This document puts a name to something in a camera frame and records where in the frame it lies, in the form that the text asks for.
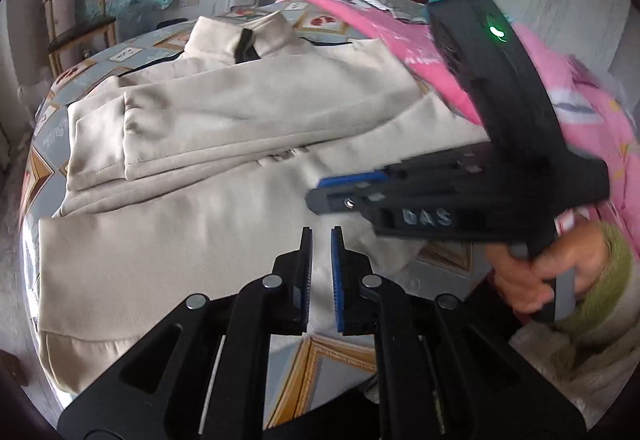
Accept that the beige zip jacket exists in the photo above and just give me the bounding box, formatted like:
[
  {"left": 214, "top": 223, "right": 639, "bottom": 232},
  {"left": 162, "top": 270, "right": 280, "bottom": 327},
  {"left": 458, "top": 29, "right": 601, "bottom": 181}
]
[{"left": 36, "top": 10, "right": 497, "bottom": 396}]

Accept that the green sleeved right forearm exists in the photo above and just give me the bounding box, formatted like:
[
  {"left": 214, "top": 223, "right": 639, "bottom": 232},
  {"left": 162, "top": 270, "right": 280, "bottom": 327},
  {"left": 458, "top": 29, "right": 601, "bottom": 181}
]
[{"left": 510, "top": 222, "right": 639, "bottom": 428}]

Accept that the right hand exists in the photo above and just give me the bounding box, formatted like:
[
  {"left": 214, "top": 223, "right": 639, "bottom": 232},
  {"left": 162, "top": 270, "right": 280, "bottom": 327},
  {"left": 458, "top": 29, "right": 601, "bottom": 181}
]
[{"left": 486, "top": 220, "right": 610, "bottom": 314}]

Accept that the pink floral blanket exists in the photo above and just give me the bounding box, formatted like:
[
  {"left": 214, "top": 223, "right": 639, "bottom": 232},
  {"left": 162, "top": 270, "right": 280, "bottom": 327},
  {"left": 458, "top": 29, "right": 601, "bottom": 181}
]
[{"left": 279, "top": 0, "right": 639, "bottom": 251}]

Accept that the wooden chair with dark seat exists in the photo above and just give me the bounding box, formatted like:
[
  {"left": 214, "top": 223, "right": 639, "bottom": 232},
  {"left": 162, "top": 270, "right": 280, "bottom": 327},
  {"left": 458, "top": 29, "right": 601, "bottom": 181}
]
[{"left": 42, "top": 0, "right": 116, "bottom": 78}]

